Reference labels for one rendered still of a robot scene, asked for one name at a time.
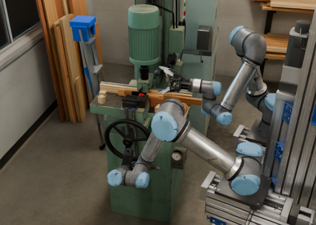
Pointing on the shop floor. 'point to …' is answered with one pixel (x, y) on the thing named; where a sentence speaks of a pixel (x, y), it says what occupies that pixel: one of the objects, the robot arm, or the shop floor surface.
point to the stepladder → (90, 61)
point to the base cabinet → (148, 196)
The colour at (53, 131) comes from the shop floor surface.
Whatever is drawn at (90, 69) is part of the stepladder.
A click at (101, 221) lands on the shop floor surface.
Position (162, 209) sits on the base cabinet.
